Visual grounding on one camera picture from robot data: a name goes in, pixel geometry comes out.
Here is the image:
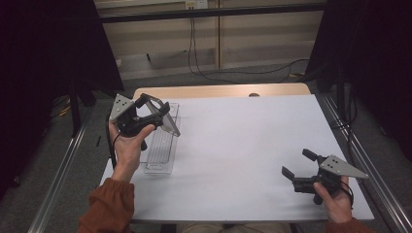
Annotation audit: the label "black stand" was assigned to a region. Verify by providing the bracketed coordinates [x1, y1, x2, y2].
[68, 81, 83, 138]

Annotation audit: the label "black cables along rail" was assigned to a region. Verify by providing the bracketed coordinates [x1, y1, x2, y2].
[329, 91, 358, 156]

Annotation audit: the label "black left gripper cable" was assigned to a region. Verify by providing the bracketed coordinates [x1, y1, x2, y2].
[105, 111, 122, 171]

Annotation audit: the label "white wall socket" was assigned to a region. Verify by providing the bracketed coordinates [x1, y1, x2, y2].
[185, 0, 209, 10]

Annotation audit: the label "black hanging cable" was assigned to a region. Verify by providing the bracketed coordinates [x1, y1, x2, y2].
[187, 17, 311, 85]

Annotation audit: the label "person's left hand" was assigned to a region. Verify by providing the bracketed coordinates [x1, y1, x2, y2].
[108, 121, 156, 184]

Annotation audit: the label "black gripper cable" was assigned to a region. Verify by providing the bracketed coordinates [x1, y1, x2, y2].
[105, 111, 122, 171]
[339, 180, 356, 210]

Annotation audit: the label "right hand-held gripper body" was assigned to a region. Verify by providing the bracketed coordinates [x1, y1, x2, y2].
[292, 154, 370, 195]

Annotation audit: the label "white cabinet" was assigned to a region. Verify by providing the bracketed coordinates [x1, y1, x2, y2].
[93, 0, 326, 81]

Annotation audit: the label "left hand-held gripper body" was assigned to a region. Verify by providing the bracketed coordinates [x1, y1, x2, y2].
[109, 93, 164, 138]

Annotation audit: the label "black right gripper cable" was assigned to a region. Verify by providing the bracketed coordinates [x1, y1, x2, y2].
[339, 180, 356, 210]

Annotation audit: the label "yellow cable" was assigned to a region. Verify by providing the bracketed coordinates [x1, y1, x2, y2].
[51, 96, 72, 118]

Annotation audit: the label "person's right hand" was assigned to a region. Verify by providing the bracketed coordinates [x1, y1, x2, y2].
[312, 176, 355, 225]

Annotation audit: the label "black horizontal bar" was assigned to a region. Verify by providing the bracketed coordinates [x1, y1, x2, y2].
[98, 3, 326, 23]

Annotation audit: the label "metal floor rail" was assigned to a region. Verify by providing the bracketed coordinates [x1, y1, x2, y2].
[27, 124, 87, 233]
[319, 92, 412, 233]

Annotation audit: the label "white table mat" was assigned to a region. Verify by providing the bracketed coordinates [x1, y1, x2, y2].
[99, 93, 376, 223]

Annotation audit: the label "black curtain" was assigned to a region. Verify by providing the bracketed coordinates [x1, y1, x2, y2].
[305, 0, 412, 163]
[0, 0, 124, 198]

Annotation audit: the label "wooden table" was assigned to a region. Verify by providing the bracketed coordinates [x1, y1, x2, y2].
[132, 82, 313, 100]

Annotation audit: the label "patterned phone case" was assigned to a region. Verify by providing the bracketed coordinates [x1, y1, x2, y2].
[139, 92, 182, 138]

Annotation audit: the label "clear plastic box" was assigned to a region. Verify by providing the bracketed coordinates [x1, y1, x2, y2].
[140, 102, 182, 176]

